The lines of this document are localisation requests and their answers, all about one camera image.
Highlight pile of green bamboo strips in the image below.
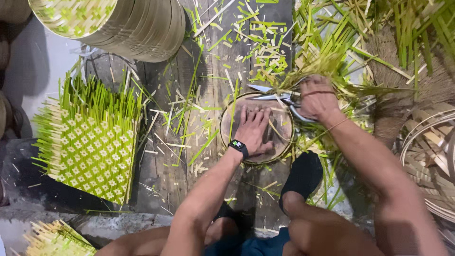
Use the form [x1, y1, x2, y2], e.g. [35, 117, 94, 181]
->
[277, 0, 455, 210]

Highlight thin wrist string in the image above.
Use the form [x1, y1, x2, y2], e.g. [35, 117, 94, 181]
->
[327, 117, 350, 131]

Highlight black smartwatch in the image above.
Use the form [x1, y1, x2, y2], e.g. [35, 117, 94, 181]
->
[228, 139, 249, 161]

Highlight rubber band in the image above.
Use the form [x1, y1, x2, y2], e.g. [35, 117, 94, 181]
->
[301, 90, 336, 99]

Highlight person's left hand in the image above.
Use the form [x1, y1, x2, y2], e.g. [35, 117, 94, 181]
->
[235, 105, 274, 157]

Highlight person's legs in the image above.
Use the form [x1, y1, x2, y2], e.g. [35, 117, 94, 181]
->
[94, 191, 386, 256]

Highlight round wooden cutting board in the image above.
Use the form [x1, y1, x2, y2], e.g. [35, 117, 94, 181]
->
[219, 92, 295, 165]

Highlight steel scissors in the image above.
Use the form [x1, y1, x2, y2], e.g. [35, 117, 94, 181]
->
[247, 84, 317, 123]

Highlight stack of bamboo hoops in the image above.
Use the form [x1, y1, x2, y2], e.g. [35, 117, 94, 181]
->
[399, 103, 455, 224]

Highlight blue shorts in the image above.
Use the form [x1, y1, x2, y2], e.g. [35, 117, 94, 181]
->
[204, 228, 291, 256]

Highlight brown fibre broom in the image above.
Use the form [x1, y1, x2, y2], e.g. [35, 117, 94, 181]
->
[365, 27, 455, 150]

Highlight pale woven bamboo mat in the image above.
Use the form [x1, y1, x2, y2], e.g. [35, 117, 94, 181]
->
[10, 219, 97, 256]

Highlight black sock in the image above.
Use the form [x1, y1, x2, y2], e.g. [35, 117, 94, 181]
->
[279, 150, 324, 214]

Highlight scattered bamboo strip offcuts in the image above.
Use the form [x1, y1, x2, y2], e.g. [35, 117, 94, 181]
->
[137, 0, 297, 210]

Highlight stack of round woven baskets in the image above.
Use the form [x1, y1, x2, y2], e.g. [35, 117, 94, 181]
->
[28, 0, 186, 63]

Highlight person's right hand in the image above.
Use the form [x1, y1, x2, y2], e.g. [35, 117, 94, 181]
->
[298, 75, 341, 123]

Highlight green woven bamboo mat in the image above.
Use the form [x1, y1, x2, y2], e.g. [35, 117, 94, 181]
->
[31, 59, 143, 206]

